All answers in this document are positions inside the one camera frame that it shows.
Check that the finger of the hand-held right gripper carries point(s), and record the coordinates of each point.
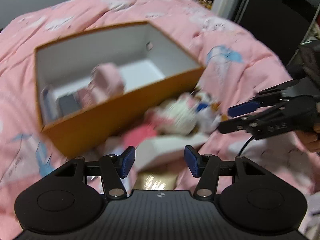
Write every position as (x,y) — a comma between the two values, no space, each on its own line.
(232,126)
(243,108)

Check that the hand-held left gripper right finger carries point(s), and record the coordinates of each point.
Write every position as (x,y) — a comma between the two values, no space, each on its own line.
(192,161)

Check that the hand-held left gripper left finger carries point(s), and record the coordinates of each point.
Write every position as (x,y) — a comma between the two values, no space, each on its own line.
(128,162)

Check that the long white box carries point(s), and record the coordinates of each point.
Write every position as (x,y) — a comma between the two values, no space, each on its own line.
(172,150)

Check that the calico cat plush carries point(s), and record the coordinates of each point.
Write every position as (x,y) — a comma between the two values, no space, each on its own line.
(207,110)

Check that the pink fluffy strawberry pompom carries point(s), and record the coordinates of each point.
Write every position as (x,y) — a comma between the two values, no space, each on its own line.
(140,133)

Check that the gold foil card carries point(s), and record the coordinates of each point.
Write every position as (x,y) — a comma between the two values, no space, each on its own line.
(155,182)

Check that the orange cardboard box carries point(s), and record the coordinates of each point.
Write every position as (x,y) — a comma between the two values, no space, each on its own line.
(100,127)

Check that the white crocheted bunny plush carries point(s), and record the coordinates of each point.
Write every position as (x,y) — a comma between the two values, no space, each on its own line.
(175,117)

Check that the grey and pink small box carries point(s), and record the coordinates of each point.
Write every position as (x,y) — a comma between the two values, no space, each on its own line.
(71,102)

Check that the pink cloth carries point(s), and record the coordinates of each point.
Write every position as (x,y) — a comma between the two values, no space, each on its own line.
(107,80)

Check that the person's right hand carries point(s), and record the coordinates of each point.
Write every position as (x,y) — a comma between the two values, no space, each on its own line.
(311,141)

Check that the dark cabinet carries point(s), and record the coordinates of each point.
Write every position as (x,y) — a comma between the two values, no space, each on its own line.
(275,17)

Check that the pink printed blanket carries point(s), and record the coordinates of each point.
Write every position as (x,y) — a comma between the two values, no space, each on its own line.
(15,80)

